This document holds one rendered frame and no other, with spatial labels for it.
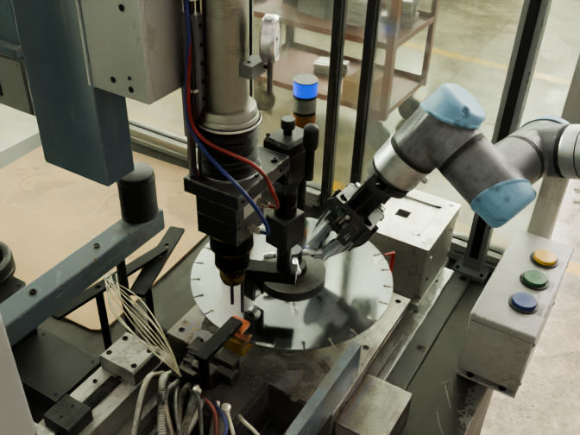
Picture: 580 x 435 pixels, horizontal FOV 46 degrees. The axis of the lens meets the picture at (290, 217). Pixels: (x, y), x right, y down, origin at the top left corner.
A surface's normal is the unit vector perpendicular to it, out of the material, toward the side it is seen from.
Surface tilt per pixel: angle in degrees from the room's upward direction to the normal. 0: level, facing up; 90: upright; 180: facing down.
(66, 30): 90
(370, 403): 0
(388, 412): 0
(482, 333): 90
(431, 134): 72
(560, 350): 0
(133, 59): 90
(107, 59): 90
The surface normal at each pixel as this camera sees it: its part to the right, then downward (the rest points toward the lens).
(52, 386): 0.03, -0.81
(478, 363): -0.51, 0.49
